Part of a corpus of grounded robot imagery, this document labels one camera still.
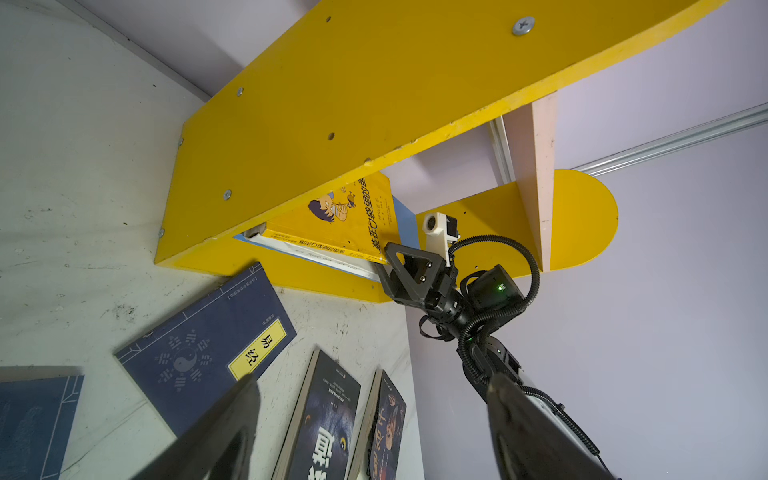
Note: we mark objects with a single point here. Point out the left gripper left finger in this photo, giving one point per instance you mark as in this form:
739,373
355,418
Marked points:
219,445

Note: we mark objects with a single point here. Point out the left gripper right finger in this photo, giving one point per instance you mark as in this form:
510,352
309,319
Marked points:
526,444

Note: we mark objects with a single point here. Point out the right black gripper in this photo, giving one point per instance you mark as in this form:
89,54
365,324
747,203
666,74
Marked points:
416,277

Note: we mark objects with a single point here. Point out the yellow cartoon book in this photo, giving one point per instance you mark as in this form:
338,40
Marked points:
357,220

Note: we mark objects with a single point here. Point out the black wolf book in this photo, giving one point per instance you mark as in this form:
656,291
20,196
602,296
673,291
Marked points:
318,440

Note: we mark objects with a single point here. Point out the white book brown bars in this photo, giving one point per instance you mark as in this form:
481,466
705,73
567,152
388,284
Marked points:
358,267

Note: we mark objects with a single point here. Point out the navy bagua book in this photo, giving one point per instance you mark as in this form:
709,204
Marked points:
187,363

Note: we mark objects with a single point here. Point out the purple illustrated book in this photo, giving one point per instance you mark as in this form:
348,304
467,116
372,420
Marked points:
376,453

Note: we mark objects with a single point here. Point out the yellow pink blue bookshelf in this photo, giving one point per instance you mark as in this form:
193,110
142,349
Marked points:
356,86

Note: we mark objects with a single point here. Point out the navy book yellow label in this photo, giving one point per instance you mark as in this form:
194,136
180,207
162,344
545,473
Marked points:
38,407

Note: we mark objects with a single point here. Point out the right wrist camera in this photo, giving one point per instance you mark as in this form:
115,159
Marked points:
441,232

